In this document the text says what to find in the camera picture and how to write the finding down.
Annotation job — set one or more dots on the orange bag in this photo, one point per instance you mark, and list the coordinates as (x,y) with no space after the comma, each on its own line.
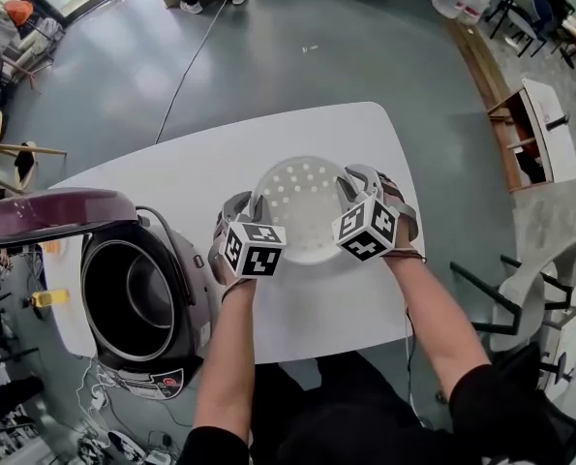
(19,10)

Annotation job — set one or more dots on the white wooden cabinet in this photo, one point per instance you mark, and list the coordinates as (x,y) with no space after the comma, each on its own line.
(551,129)

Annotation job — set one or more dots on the person's right hand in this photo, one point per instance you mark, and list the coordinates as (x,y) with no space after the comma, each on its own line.
(398,211)

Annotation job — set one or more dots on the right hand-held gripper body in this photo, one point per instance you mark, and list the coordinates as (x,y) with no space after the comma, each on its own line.
(365,230)

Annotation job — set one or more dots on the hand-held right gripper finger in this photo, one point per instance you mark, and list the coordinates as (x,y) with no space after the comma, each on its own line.
(362,173)
(348,193)

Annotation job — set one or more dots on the white chair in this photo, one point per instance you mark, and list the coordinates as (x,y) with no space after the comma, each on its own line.
(575,337)

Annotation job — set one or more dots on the dark metal pot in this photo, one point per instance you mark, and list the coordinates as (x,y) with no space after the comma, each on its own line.
(99,308)

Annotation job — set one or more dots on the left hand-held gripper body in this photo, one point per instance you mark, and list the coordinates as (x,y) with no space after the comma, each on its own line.
(256,252)

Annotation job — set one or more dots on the grey shell chair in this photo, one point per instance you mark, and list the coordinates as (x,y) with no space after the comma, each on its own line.
(524,298)

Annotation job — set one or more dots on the black frame chair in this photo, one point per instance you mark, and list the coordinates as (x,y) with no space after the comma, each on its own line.
(529,10)

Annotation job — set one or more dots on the person's black shirt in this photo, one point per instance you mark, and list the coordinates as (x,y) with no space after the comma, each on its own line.
(355,414)

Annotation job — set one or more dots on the person's left forearm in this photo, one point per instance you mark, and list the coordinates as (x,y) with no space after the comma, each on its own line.
(229,351)

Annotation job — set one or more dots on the person's right forearm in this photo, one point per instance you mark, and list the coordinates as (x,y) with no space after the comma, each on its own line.
(437,327)

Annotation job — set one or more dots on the purple rice cooker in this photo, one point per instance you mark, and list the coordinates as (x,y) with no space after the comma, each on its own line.
(50,206)

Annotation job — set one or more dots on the white perforated steamer tray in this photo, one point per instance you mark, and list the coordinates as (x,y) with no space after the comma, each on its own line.
(302,211)

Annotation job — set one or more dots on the yellow box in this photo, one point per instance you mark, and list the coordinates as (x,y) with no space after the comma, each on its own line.
(50,297)

